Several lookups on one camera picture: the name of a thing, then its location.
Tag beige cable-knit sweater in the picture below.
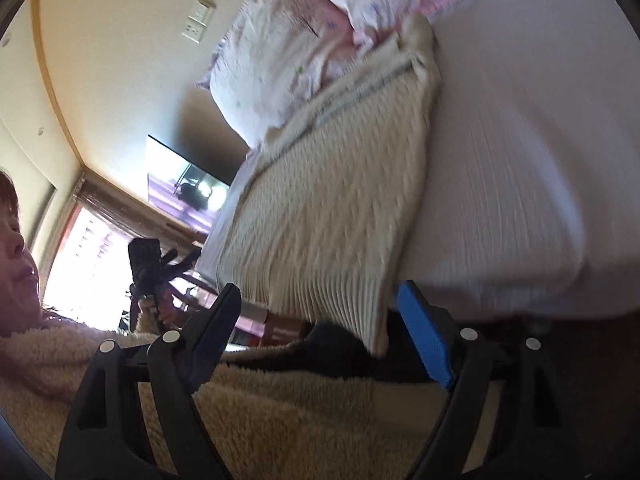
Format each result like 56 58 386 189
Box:
201 14 440 356

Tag person's left hand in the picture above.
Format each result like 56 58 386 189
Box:
134 288 189 335

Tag person in fleece jacket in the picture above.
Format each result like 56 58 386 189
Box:
0 169 452 480

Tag lavender bed sheet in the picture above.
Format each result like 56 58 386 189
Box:
192 0 640 321

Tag pink pillow with tree print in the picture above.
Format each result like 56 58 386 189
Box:
198 0 358 150

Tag window with wooden frame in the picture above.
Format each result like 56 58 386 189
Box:
43 172 205 330

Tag white wall switch plate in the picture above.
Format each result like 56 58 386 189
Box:
181 0 216 44

